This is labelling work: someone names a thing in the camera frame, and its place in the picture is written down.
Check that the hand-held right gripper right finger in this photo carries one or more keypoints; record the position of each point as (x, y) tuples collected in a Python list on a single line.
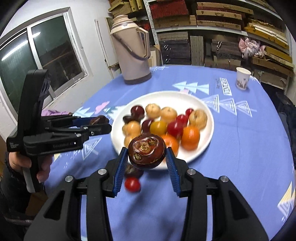
[(173, 173)]

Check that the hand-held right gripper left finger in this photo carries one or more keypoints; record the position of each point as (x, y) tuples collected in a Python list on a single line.
[(120, 176)]

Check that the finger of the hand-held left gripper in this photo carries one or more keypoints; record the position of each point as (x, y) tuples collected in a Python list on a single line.
[(69, 120), (99, 130)]

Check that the red cherry tomato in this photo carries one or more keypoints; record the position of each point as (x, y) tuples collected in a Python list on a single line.
[(181, 119), (189, 112), (174, 129), (132, 184)]

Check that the streaked yellow passion fruit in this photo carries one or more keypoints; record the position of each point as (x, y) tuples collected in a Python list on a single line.
[(128, 140)]

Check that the small yellow passion fruit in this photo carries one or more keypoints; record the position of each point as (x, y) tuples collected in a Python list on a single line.
[(133, 128)]

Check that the white oval plate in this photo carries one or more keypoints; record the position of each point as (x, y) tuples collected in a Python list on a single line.
[(203, 143)]

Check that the dark red plum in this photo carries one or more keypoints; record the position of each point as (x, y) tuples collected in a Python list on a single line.
[(146, 125), (137, 111)]

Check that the yellow tomato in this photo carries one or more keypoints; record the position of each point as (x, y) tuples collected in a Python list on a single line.
[(158, 127)]

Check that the person's left forearm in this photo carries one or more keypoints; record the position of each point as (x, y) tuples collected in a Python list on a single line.
[(13, 208)]

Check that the person's left hand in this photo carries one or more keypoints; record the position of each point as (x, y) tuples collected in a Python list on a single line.
[(45, 169)]

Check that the purple cloth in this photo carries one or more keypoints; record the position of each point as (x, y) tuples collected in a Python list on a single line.
[(55, 112)]

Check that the blue printed tablecloth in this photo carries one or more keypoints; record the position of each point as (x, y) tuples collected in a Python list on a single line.
[(231, 150)]

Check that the glass sliding window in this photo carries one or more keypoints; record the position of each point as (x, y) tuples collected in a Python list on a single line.
[(46, 53)]

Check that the white leaning board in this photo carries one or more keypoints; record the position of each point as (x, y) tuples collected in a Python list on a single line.
[(105, 46)]

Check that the beige thermos flask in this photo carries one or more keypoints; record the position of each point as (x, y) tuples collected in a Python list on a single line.
[(129, 51)]

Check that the beige framed panel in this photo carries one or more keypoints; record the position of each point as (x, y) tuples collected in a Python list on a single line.
[(155, 56)]

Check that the white metal shelf rack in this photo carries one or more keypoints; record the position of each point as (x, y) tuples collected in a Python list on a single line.
[(152, 27)]

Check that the printed paper cup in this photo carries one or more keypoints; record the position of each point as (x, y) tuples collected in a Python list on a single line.
[(242, 80)]

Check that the pink cloth bundle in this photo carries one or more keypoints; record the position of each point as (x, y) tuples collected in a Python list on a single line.
[(251, 48)]

